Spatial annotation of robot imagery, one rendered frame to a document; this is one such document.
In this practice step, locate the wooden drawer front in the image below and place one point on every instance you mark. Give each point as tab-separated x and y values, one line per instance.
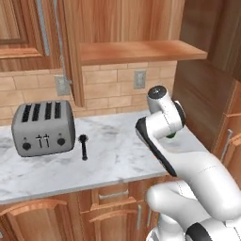
113	194

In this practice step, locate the grey four-slot toaster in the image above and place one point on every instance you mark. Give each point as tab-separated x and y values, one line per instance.
44	135

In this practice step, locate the wooden base cabinet door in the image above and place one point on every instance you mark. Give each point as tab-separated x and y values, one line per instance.
34	221
113	224

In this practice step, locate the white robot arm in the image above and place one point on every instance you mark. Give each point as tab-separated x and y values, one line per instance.
200	175

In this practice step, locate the wooden side cabinet door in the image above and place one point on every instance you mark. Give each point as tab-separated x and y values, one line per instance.
230	147

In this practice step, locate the closed wooden wall cabinet door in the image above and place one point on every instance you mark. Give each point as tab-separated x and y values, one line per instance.
19	34

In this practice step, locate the tall wooden cabinet panel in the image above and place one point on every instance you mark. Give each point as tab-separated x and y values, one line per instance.
204	78

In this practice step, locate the green cup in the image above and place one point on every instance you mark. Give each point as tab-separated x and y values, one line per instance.
171	136

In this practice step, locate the open wooden wall cabinet door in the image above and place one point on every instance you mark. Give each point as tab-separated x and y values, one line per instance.
74	47

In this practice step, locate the grey wall outlet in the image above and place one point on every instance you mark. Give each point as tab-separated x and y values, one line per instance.
62	85
140	79

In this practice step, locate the open wooden wall cabinet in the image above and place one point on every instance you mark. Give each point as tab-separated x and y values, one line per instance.
135	31

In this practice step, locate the black kitchen utensil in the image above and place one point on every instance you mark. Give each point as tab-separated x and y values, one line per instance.
83	147

